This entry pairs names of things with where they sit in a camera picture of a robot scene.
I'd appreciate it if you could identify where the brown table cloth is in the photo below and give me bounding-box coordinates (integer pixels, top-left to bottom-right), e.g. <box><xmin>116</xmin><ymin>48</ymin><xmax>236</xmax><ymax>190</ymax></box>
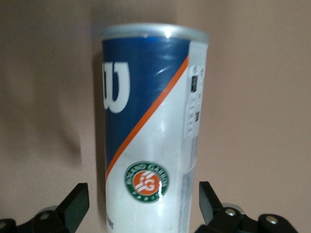
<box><xmin>0</xmin><ymin>0</ymin><xmax>311</xmax><ymax>233</ymax></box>

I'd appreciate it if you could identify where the white blue Wilson tennis can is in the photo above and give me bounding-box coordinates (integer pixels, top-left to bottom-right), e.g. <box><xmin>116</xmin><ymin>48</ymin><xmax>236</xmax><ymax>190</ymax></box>
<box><xmin>101</xmin><ymin>22</ymin><xmax>211</xmax><ymax>233</ymax></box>

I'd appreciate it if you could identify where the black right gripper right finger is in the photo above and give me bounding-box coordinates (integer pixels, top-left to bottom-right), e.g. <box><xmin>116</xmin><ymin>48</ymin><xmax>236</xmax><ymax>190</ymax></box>
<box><xmin>196</xmin><ymin>181</ymin><xmax>298</xmax><ymax>233</ymax></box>

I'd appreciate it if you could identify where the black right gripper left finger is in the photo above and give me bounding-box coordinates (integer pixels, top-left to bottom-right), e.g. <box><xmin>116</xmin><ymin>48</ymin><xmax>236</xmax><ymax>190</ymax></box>
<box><xmin>0</xmin><ymin>183</ymin><xmax>90</xmax><ymax>233</ymax></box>

